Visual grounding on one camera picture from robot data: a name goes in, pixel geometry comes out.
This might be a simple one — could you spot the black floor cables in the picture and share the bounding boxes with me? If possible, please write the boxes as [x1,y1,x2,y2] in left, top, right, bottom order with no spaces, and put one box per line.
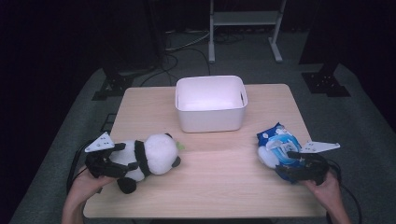
[139,27,213,88]

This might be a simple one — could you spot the black stand base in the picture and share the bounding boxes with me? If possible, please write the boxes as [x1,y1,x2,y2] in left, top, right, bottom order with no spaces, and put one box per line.
[92,66,134,102]
[301,63,351,98]

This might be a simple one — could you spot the white metal stand frame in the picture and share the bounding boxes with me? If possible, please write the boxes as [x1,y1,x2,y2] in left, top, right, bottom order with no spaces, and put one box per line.
[208,0,288,64]

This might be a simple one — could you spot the blue white snack bag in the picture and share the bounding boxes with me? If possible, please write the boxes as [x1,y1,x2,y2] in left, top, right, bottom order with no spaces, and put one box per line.
[256,121,312,185]

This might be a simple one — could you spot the person's right hand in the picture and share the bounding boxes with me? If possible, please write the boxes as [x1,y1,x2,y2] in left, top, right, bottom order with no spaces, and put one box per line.
[300,171,344,213]

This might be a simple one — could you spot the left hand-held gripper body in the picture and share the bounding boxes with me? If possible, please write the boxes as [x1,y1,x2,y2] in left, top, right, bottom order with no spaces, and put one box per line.
[84,132,116,179]

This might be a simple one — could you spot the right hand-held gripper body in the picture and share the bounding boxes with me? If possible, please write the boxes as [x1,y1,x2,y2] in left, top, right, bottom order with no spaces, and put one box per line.
[300,140,341,186]

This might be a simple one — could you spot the white plastic bin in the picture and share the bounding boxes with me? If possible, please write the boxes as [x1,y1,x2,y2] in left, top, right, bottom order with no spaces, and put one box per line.
[175,75,248,133]

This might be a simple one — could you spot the person's left hand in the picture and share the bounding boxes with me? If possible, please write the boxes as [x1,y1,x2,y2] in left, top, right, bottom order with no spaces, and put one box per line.
[66,169,116,203]

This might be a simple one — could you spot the panda plush toy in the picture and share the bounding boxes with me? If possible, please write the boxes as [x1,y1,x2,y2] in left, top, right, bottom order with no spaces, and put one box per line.
[108,133,185,195]

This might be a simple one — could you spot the right hand-held gripper cable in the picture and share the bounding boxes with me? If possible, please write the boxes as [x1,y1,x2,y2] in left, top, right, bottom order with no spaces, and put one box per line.
[323,158,363,224]

